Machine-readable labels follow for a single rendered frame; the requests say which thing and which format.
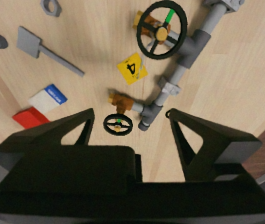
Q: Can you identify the red flat rectangular block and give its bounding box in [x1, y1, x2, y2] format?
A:
[11, 106, 50, 129]

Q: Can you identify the grey hex nut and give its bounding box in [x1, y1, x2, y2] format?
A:
[40, 0, 62, 17]

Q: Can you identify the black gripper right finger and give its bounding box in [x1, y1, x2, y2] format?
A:
[169, 108, 263, 181]

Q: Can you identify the grey pipe manifold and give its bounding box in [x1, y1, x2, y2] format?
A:
[103, 0, 245, 136]

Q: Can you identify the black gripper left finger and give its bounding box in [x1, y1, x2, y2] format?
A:
[2, 108, 95, 145]

